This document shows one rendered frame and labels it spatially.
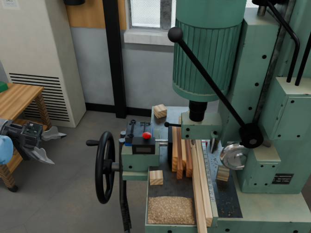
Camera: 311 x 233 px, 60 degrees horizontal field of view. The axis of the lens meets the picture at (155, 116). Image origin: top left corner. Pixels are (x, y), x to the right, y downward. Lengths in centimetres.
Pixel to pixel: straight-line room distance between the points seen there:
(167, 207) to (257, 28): 55
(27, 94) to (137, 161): 141
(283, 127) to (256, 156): 12
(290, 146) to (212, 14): 50
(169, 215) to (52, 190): 144
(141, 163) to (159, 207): 20
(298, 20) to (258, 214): 65
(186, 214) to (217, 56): 46
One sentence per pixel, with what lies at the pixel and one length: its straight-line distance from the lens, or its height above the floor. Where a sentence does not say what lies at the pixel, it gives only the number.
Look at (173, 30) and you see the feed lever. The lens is 61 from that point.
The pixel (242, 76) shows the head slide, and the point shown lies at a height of 127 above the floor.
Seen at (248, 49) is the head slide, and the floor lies 135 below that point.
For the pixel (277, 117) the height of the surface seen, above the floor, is 123.
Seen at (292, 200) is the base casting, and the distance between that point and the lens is 114.
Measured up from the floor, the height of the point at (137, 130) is 100.
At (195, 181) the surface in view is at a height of 94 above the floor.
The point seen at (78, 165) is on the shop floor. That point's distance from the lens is 227.
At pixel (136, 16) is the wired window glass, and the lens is 228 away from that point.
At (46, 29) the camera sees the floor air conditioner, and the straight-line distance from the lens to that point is 217.
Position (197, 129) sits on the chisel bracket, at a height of 105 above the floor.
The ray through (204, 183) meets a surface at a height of 95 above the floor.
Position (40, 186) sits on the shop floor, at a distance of 224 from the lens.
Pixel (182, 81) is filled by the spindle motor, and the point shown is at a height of 125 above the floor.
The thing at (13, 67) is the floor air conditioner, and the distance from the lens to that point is 251.
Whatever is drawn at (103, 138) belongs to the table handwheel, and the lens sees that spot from 104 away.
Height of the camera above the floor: 165
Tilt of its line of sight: 39 degrees down
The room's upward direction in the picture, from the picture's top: straight up
